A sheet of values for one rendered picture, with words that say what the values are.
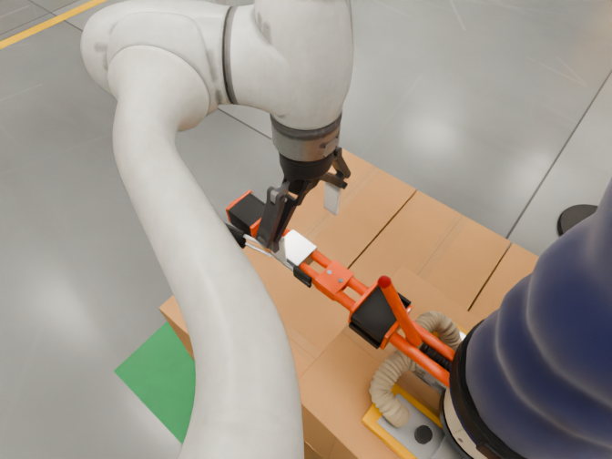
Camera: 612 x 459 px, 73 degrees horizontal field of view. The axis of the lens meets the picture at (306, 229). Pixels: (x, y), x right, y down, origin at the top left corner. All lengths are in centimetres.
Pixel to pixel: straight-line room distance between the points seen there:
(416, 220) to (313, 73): 124
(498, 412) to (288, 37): 48
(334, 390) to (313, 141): 55
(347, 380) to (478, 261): 84
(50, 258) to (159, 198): 217
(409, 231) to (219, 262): 134
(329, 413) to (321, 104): 61
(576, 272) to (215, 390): 31
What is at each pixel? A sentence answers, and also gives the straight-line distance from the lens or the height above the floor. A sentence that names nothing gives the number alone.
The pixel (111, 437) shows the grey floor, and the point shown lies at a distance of 199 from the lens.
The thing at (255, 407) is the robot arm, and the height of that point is 157.
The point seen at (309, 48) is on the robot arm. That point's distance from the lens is 43.
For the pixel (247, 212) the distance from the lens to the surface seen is 90.
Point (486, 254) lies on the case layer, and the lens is 163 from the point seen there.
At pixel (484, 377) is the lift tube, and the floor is 129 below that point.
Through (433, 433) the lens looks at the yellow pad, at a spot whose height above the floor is 98.
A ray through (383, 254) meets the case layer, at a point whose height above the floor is 54.
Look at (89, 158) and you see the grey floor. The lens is 289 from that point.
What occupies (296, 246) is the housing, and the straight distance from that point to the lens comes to 85.
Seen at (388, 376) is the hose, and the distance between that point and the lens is 82.
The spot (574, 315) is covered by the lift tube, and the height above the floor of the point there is 149.
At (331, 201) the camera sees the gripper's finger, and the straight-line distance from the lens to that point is 73.
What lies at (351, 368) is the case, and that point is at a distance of 91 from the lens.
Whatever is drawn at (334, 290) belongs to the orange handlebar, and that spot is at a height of 110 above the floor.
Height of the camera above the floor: 181
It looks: 55 degrees down
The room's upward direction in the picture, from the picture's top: straight up
